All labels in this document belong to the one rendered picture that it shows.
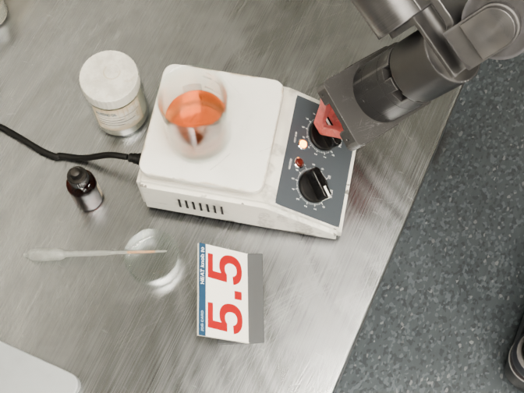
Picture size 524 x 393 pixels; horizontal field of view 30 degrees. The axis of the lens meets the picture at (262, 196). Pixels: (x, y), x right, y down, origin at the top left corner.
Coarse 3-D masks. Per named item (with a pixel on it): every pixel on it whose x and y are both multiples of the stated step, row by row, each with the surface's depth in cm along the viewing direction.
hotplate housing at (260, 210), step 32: (288, 96) 96; (288, 128) 95; (128, 160) 98; (352, 160) 98; (160, 192) 93; (192, 192) 93; (224, 192) 92; (256, 224) 96; (288, 224) 95; (320, 224) 94
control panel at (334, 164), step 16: (304, 112) 96; (304, 128) 96; (288, 144) 94; (288, 160) 94; (304, 160) 95; (320, 160) 96; (336, 160) 96; (288, 176) 93; (336, 176) 96; (288, 192) 93; (336, 192) 96; (304, 208) 93; (320, 208) 94; (336, 208) 95; (336, 224) 95
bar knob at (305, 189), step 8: (312, 168) 93; (304, 176) 94; (312, 176) 93; (320, 176) 93; (304, 184) 94; (312, 184) 94; (320, 184) 93; (304, 192) 93; (312, 192) 94; (320, 192) 93; (328, 192) 93; (312, 200) 94; (320, 200) 94
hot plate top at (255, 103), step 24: (240, 96) 94; (264, 96) 94; (240, 120) 93; (264, 120) 93; (144, 144) 92; (168, 144) 92; (240, 144) 92; (264, 144) 92; (144, 168) 91; (168, 168) 91; (192, 168) 91; (216, 168) 91; (240, 168) 91; (264, 168) 91; (240, 192) 91
